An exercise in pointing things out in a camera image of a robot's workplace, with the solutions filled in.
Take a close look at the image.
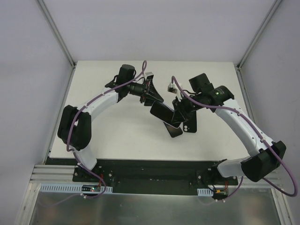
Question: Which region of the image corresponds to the black phone case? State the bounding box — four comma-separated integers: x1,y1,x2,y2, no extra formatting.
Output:
183,112,197,133

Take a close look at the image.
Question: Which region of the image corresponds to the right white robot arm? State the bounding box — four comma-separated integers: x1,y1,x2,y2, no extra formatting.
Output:
167,73,286,182

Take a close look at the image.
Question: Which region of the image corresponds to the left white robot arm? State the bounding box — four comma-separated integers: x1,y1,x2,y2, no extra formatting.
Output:
57,61,164,171

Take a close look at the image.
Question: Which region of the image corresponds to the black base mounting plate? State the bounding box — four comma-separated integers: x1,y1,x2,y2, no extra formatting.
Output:
72,159,238,195

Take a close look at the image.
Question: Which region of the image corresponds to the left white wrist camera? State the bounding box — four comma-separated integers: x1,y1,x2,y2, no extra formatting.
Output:
143,72,154,81

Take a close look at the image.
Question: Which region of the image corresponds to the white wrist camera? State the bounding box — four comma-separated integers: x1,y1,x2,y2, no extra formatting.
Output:
143,72,154,81
167,82,182,101

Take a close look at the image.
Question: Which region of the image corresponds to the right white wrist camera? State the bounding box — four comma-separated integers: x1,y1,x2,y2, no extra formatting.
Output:
167,82,182,101

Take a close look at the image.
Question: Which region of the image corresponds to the right white cable duct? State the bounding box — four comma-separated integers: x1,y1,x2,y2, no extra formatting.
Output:
197,188,214,197

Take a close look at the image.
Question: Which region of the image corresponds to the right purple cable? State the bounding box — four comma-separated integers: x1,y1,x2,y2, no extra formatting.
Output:
171,75,296,203

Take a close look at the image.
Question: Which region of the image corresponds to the aluminium frame rail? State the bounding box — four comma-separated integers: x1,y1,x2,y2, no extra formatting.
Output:
30,165,75,183

